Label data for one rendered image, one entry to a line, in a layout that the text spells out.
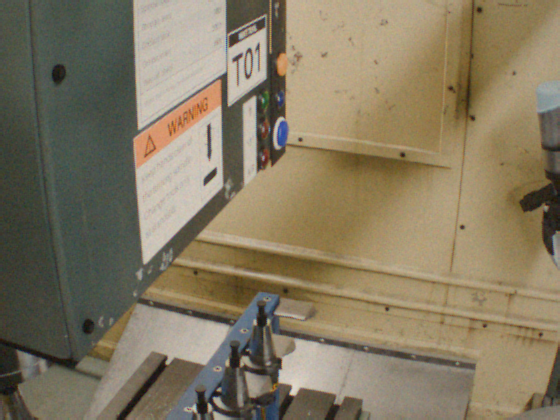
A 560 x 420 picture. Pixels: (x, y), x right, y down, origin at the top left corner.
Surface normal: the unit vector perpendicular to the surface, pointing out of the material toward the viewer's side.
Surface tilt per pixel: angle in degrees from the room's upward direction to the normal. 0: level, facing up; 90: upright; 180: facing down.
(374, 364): 25
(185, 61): 90
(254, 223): 90
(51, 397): 0
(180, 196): 90
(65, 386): 0
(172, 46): 90
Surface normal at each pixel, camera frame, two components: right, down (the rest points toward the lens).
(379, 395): -0.14, -0.65
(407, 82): -0.34, 0.41
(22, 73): 0.05, 0.44
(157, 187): 0.94, 0.15
